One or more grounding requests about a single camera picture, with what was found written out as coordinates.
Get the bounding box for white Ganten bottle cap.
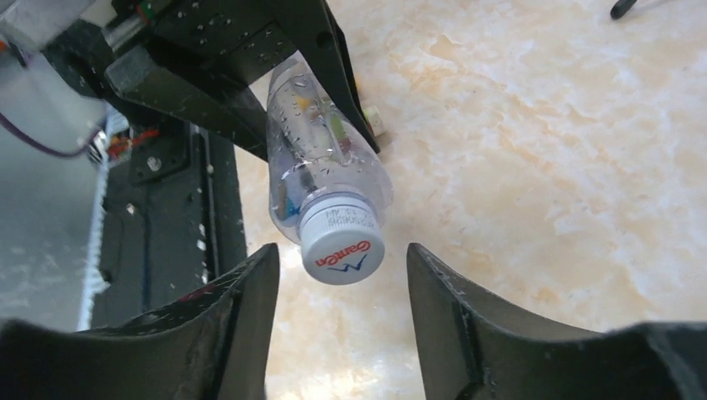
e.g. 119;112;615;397
298;192;385;286

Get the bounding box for clear plastic bottle white cap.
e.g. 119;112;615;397
266;50;394;247

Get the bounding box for colourful toy block car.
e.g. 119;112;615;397
354;83;388;138

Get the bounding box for black tripod stand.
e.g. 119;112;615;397
609;0;670;21

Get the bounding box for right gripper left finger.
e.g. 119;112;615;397
1;244;280;399

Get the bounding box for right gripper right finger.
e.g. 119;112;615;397
407;243;706;399

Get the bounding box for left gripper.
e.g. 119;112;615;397
43;0;380;161

